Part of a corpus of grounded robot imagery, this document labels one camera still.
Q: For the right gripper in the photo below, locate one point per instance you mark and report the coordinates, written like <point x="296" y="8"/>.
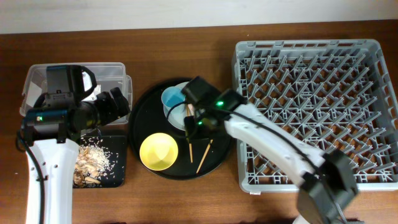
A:
<point x="193" y="127"/>

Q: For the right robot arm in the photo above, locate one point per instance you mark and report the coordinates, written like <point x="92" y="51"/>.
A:
<point x="325" y="180"/>

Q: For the black rectangular tray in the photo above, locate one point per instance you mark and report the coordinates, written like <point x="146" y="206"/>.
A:
<point x="116" y="168"/>

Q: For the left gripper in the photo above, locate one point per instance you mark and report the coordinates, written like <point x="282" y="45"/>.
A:
<point x="109" y="104"/>

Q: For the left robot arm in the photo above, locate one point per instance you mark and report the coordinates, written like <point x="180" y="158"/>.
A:
<point x="50" y="134"/>

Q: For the wooden chopstick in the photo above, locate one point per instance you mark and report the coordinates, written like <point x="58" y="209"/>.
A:
<point x="204" y="155"/>
<point x="189" y="143"/>

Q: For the grey dishwasher rack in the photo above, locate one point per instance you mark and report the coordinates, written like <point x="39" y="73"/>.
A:
<point x="331" y="94"/>

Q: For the clear plastic waste bin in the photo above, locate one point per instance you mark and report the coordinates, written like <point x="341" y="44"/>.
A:
<point x="109" y="74"/>

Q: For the round black serving tray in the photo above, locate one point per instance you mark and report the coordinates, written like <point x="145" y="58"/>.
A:
<point x="147" y="117"/>

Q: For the yellow bowl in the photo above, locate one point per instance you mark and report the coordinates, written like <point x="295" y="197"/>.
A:
<point x="158" y="151"/>

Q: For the blue plastic cup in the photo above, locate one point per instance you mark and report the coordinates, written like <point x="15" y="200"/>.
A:
<point x="172" y="96"/>

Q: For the food scraps and rice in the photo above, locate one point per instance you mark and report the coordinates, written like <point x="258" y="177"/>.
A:
<point x="91" y="163"/>

